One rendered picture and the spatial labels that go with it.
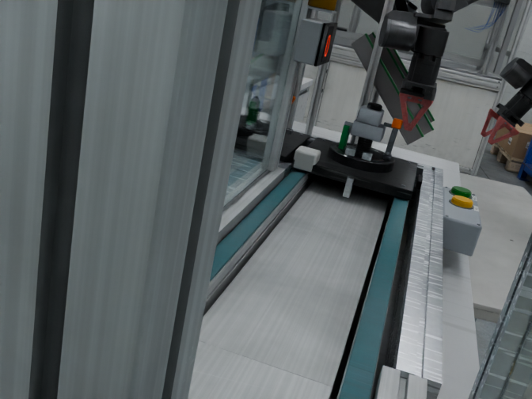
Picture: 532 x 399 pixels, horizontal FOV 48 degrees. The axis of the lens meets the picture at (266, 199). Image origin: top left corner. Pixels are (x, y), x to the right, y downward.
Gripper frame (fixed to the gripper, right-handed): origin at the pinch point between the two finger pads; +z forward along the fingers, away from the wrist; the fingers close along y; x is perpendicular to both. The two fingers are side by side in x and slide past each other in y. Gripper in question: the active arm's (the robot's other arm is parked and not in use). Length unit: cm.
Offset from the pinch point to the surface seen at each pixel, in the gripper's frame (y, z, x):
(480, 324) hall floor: -144, 107, 54
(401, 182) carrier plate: 7.3, 9.9, 1.6
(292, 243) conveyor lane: 39.3, 15.3, -12.1
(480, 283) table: 19.3, 21.3, 19.5
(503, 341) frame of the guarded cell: 84, -1, 11
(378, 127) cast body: 1.9, 1.4, -5.7
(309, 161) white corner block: 11.6, 9.1, -16.6
